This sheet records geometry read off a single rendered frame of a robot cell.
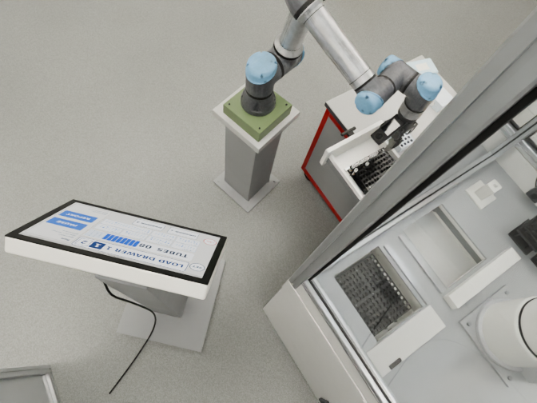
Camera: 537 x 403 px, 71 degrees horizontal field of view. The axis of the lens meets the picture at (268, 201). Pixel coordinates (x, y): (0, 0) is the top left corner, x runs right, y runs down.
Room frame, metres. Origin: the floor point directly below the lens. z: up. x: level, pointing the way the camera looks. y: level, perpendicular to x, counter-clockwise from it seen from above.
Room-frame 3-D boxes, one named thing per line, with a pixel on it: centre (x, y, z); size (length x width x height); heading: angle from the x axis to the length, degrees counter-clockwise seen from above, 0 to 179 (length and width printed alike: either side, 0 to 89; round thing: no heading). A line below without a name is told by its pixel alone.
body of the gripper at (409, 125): (0.88, -0.37, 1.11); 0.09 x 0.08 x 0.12; 139
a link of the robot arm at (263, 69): (1.00, 0.17, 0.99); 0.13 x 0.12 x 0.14; 153
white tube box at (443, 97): (1.35, -0.62, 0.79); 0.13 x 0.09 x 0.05; 51
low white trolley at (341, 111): (1.19, -0.54, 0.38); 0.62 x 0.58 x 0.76; 138
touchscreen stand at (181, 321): (0.20, 0.35, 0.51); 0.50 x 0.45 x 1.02; 3
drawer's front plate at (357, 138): (0.90, -0.25, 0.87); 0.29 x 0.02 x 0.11; 138
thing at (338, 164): (0.76, -0.41, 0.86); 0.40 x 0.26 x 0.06; 48
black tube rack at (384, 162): (0.76, -0.40, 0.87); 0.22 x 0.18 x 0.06; 48
